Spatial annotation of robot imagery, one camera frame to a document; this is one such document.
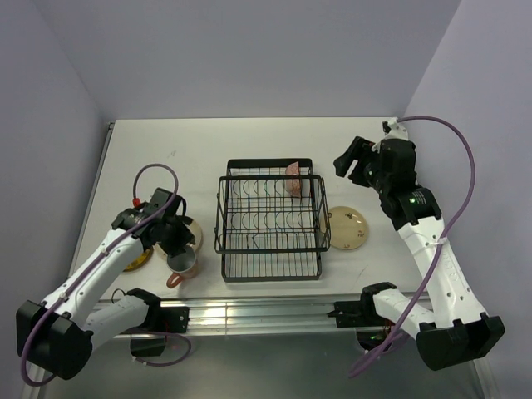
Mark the cream plate small motifs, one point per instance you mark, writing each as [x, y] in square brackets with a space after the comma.
[346, 228]

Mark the cream plate green brushstroke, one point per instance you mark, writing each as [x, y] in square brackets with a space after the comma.
[195, 228]

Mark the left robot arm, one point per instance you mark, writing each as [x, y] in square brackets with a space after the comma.
[60, 333]

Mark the aluminium mounting rail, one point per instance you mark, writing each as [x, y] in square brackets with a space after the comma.
[253, 316]

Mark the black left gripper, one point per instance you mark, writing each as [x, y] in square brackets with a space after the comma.
[183, 237]

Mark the yellow patterned plate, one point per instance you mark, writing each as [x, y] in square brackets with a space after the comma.
[139, 262]

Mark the pink floral small bowl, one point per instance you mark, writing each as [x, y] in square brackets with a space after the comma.
[294, 185]

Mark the pink floral mug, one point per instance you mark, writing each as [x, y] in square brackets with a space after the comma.
[183, 266]

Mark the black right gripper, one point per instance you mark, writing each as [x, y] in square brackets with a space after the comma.
[354, 152]

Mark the black wire dish rack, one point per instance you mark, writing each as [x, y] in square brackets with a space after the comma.
[263, 234]

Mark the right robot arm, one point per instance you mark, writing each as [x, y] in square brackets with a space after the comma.
[447, 321]

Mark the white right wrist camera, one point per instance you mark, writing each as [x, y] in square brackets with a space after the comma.
[393, 129]

